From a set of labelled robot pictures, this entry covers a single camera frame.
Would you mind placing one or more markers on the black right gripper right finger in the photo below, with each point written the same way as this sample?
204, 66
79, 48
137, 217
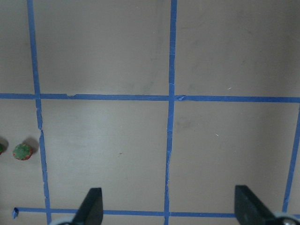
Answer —
249, 209

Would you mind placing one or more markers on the red strawberry with green leaves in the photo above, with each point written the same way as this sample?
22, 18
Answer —
22, 152

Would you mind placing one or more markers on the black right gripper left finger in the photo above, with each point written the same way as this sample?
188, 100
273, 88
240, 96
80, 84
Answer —
91, 210

